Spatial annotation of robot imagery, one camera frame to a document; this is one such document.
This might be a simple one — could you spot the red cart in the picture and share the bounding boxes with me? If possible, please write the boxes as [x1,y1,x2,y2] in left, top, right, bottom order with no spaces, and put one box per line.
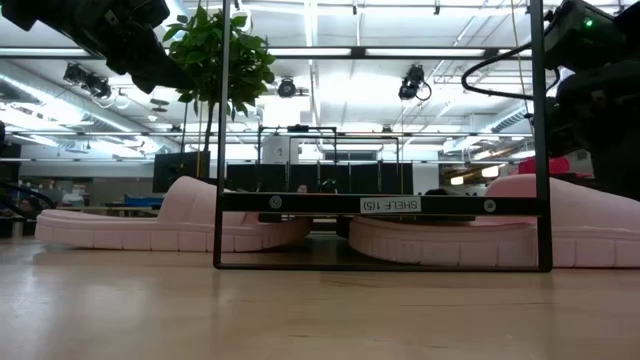
[518,156,573,176]

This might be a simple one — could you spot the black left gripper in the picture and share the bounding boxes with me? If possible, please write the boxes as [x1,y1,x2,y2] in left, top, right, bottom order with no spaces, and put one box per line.
[49,0,195,95]

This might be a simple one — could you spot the pink foam slide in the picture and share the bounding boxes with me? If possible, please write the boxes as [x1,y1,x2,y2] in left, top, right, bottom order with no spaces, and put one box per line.
[348,173,640,270]
[33,174,314,254]

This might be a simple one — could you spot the black partition panels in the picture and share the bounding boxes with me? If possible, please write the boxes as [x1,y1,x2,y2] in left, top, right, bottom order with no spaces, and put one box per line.
[225,161,415,196]

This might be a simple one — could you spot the black ceiling spot lamp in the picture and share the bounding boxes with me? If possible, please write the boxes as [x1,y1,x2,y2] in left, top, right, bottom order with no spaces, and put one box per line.
[63,62,114,100]
[276,76,298,100]
[397,63,433,103]

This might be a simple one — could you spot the blue bin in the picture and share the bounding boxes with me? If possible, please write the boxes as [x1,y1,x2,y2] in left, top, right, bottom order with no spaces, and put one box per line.
[123,193,165,208]

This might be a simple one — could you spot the green leafy plant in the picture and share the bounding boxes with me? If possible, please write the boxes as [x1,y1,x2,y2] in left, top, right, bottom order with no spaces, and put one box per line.
[162,4,277,154]

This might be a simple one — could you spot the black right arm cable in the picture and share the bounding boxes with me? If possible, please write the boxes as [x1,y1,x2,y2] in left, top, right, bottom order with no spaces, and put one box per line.
[460,47,562,102]

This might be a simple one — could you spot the white shelf label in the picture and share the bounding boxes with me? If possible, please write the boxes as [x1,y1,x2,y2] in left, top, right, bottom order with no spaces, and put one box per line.
[359,196,423,215]

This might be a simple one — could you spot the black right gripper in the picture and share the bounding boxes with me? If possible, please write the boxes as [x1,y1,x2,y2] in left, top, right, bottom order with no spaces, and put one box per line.
[543,0,640,70]

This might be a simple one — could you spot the black background rig frame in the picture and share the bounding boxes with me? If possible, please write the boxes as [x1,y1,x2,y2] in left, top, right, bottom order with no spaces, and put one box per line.
[256,124,404,196]

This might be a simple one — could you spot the black metal shoe shelf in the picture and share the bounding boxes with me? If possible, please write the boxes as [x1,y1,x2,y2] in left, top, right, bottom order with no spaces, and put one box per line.
[213,0,554,274]

